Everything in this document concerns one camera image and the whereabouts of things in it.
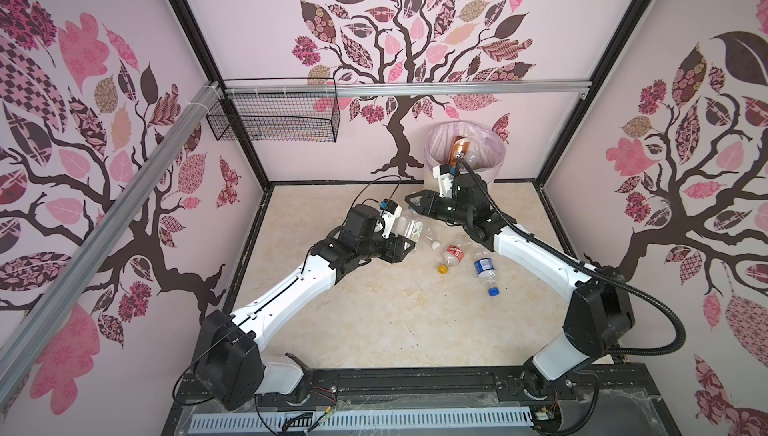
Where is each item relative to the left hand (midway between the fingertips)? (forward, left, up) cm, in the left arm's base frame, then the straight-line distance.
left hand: (405, 246), depth 78 cm
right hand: (+11, -1, +8) cm, 14 cm away
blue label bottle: (+1, -25, -15) cm, 29 cm away
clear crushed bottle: (+18, -9, -18) cm, 27 cm away
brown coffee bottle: (+39, -20, +3) cm, 44 cm away
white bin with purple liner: (+40, -13, +2) cm, 42 cm away
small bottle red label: (+6, -16, -15) cm, 23 cm away
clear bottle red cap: (+37, -27, -2) cm, 46 cm away
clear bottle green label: (+3, -1, +6) cm, 7 cm away
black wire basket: (+65, +51, -4) cm, 83 cm away
